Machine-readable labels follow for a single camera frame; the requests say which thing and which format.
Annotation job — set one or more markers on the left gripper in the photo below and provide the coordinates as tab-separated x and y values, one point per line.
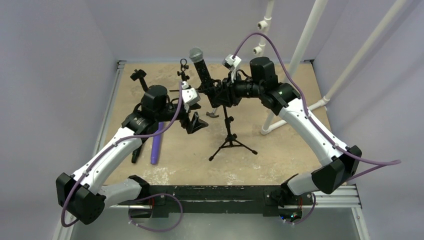
195	123

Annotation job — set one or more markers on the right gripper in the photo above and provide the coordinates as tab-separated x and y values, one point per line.
224	93

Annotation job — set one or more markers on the black tripod stand shock mount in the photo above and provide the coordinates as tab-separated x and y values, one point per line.
231	138

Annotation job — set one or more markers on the purple microphone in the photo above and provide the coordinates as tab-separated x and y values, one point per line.
156	149

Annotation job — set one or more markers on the black microphone silver grille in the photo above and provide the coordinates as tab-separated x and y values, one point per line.
207	83

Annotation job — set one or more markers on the black tripod stand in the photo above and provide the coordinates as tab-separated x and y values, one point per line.
182	72

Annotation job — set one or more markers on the black wireless microphone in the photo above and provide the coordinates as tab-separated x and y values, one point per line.
136	154

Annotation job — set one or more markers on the black round-base mic stand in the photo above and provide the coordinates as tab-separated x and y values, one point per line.
139	75

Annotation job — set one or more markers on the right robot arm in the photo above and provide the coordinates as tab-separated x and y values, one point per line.
338	160

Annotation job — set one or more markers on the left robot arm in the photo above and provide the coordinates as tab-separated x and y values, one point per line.
83	195

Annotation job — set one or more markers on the small claw hammer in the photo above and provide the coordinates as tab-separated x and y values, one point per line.
212	113

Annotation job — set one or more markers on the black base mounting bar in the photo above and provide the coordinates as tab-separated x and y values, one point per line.
267	200

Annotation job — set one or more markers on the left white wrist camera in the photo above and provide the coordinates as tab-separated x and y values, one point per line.
190	97

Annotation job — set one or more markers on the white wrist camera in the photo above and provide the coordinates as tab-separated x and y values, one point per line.
232	63
190	97

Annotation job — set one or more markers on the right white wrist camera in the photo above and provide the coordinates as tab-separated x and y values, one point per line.
232	63

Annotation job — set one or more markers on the white PVC pipe frame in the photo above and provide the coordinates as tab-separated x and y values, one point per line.
306	36

